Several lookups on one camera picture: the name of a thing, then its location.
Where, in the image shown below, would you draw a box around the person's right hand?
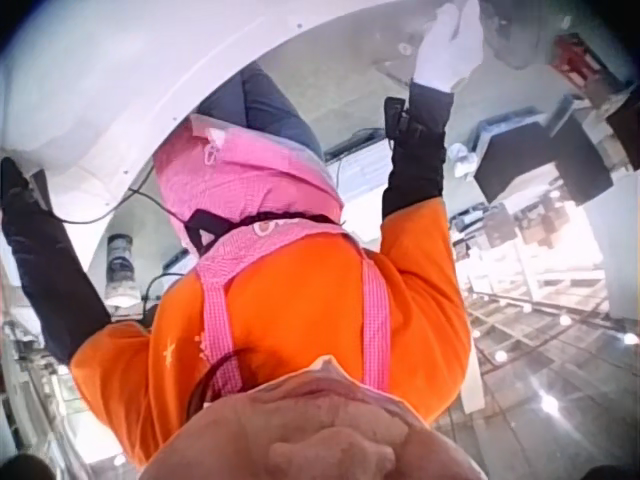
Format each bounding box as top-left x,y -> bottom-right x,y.
413,0 -> 485,93

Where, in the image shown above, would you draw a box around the person's legs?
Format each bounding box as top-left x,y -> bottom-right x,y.
197,62 -> 326,157

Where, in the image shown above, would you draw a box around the white rack with parts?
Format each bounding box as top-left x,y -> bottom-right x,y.
449,189 -> 619,321

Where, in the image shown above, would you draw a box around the grey cylinder canister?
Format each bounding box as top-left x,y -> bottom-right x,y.
104,232 -> 143,308

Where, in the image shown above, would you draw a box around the white crumpled cloth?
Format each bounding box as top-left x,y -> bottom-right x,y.
446,141 -> 480,180

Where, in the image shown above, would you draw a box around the thick black cable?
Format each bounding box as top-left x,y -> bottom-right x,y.
141,271 -> 187,324

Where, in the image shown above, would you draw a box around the large white curved panel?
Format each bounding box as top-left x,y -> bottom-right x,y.
0,0 -> 441,271

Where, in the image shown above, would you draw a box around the black box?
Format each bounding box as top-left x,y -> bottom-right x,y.
472,118 -> 554,204
548,110 -> 616,208

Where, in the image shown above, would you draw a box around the red crate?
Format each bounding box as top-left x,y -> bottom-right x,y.
551,33 -> 609,85

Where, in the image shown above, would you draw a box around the black wrist band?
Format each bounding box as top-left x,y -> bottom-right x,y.
383,96 -> 417,147

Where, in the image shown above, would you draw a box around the thin black cable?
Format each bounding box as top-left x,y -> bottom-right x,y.
47,163 -> 190,227

